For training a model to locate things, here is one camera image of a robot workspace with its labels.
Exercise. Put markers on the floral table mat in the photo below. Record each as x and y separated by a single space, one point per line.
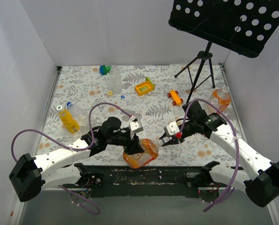
82 86

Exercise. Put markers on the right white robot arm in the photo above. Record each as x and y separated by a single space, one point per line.
254 174

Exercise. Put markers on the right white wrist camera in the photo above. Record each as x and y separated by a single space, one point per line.
172 130

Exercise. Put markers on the black music stand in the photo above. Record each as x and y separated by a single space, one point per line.
241 26

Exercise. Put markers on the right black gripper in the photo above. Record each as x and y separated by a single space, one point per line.
175 137

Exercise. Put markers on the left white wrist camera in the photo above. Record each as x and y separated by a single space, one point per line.
135 125

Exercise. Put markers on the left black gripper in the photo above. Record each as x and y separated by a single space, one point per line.
133 143

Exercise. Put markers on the blue green toy block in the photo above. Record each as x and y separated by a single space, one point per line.
104 70

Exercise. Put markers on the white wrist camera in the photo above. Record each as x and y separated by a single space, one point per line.
135 125
172 130

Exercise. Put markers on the clear Pocari Sweat bottle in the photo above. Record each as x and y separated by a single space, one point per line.
115 78

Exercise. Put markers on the yellow juice bottle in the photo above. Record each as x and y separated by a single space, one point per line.
67 119

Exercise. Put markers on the yellow toy box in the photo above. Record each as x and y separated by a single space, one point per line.
145 87

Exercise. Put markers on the orange toy car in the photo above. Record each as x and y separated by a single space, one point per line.
174 95

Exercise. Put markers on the orange label tea bottle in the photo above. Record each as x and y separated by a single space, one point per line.
150 153

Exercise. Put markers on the orange soda bottle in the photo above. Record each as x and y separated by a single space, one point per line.
223 98

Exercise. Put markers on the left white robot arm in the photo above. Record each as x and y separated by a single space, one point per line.
30 174

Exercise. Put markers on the clear bottle blue cap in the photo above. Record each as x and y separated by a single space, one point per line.
78 113

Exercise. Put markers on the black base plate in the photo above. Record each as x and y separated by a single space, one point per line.
115 181

